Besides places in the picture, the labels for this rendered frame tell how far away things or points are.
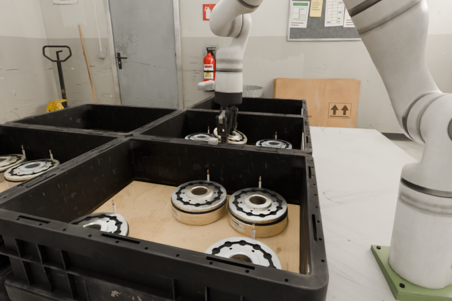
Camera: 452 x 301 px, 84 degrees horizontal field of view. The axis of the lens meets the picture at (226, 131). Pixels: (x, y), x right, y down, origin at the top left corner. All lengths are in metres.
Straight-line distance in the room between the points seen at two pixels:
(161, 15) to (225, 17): 3.25
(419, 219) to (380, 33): 0.31
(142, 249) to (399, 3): 0.44
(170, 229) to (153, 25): 3.57
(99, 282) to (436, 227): 0.50
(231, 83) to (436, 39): 3.52
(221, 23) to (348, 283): 0.59
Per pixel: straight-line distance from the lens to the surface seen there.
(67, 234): 0.33
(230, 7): 0.62
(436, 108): 0.50
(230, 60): 0.64
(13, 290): 0.47
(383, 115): 3.90
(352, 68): 3.68
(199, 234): 0.44
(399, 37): 0.47
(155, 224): 0.48
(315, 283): 0.25
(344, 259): 0.64
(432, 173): 0.52
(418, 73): 0.53
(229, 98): 0.65
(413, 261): 0.59
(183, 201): 0.47
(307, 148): 0.52
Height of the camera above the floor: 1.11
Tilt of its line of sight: 17 degrees down
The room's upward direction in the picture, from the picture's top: straight up
